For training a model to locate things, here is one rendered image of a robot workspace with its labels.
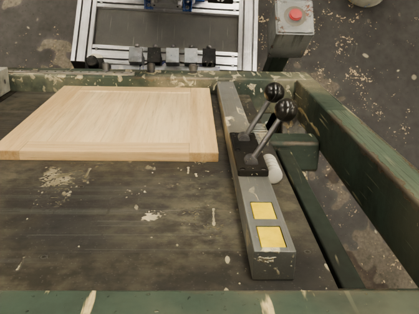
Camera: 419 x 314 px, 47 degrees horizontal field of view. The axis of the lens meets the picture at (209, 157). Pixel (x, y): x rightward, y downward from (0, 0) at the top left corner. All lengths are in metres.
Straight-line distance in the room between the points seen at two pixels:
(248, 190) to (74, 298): 0.38
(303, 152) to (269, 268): 0.64
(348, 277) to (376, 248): 1.70
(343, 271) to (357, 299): 0.32
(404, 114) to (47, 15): 1.89
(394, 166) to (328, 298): 0.47
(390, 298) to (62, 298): 0.26
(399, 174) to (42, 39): 2.12
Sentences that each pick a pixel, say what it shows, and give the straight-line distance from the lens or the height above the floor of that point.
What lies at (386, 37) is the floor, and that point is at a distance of 2.74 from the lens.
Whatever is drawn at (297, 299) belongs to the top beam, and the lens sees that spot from 0.40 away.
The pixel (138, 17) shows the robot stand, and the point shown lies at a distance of 2.36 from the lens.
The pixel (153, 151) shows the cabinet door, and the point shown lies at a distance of 0.93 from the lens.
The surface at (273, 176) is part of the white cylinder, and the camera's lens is 0.84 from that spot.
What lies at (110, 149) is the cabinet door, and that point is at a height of 1.35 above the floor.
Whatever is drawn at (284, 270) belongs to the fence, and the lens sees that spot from 0.59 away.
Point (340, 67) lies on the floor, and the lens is 2.58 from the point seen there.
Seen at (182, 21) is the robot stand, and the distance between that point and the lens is 2.34.
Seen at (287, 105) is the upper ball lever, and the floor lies 1.55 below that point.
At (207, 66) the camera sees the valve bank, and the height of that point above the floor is 0.74.
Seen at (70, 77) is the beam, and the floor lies 0.90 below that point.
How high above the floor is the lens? 2.25
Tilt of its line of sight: 76 degrees down
